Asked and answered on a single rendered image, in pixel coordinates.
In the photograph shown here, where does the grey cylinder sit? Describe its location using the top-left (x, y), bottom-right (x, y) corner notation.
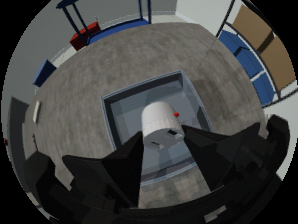
top-left (141, 103), bottom-right (185, 151)

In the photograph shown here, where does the grey square tray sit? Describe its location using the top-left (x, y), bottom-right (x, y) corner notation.
top-left (100, 69), bottom-right (216, 186)

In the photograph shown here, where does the beige rectangular block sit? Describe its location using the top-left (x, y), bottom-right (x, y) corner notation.
top-left (33, 101), bottom-right (41, 124)

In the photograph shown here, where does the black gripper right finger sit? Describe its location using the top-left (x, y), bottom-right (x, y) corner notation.
top-left (181, 121), bottom-right (261, 192)

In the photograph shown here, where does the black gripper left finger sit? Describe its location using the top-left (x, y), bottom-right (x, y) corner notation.
top-left (61, 131), bottom-right (144, 208)

